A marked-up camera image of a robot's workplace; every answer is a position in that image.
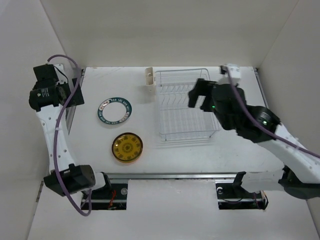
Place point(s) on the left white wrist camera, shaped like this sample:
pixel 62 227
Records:
pixel 58 68

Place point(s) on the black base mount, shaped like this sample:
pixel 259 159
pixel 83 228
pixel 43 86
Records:
pixel 110 199
pixel 231 197

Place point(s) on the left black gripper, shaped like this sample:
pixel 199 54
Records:
pixel 76 98

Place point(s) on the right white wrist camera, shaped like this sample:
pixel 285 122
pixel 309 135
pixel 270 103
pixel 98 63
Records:
pixel 230 74

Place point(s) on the aluminium rail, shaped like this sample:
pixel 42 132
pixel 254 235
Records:
pixel 172 176

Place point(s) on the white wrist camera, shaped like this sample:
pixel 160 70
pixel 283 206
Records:
pixel 58 68
pixel 230 74

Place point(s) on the cream plastic cutlery holder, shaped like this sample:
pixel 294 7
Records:
pixel 150 82

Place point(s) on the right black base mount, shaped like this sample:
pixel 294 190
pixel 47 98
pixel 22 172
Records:
pixel 231 197

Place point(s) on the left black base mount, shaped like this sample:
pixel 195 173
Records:
pixel 110 199

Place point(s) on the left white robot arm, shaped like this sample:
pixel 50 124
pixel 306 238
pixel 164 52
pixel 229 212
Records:
pixel 47 99

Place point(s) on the white wire dish rack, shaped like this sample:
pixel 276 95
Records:
pixel 177 121

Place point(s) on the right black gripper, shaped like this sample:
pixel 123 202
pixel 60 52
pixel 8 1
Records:
pixel 204 87

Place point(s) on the brown patterned plate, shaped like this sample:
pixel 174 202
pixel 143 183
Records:
pixel 127 159

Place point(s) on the yellow brown front plate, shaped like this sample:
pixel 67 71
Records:
pixel 127 144

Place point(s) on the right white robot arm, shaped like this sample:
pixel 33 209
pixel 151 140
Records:
pixel 300 174

